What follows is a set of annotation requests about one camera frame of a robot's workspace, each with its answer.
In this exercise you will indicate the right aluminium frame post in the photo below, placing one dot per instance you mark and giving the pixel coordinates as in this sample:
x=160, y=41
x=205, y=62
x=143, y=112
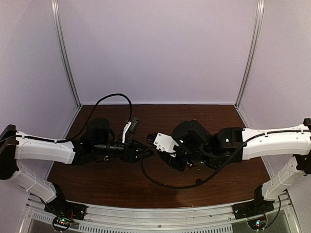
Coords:
x=252, y=51

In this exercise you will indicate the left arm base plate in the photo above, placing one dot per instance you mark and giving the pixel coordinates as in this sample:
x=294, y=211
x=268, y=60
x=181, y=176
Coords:
x=70, y=211

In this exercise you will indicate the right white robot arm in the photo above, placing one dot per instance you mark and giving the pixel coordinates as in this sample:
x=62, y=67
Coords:
x=191, y=143

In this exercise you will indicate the aluminium frame post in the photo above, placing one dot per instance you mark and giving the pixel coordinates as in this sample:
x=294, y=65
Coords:
x=252, y=51
x=63, y=52

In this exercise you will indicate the right circuit board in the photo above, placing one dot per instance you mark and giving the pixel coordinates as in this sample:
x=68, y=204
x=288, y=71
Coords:
x=257, y=224

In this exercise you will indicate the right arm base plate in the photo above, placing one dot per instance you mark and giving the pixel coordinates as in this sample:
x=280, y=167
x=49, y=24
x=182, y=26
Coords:
x=250, y=209

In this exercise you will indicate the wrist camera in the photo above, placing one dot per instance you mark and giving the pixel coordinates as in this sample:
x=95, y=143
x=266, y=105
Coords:
x=130, y=128
x=164, y=144

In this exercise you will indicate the left circuit board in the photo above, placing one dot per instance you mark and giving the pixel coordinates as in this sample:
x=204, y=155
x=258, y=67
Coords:
x=61, y=223

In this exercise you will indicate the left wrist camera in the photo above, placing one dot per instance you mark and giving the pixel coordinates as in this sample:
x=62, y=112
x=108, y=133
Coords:
x=130, y=128

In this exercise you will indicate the left aluminium frame post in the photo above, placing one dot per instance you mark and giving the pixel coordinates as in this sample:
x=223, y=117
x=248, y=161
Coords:
x=63, y=52

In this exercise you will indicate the front aluminium rail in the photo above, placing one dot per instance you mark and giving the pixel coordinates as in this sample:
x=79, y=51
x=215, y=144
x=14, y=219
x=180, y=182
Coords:
x=209, y=219

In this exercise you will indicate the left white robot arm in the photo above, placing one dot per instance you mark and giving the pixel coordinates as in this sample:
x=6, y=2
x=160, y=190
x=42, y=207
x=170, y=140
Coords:
x=98, y=141

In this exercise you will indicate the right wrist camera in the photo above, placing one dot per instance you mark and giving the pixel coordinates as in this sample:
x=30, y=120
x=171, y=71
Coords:
x=164, y=144

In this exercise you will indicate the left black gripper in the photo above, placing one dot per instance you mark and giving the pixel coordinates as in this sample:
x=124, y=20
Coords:
x=132, y=145

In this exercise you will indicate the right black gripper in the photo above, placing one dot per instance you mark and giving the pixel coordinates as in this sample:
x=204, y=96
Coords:
x=179, y=167

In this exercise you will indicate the circuit board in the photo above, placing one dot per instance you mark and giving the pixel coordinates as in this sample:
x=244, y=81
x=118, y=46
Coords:
x=257, y=224
x=61, y=223

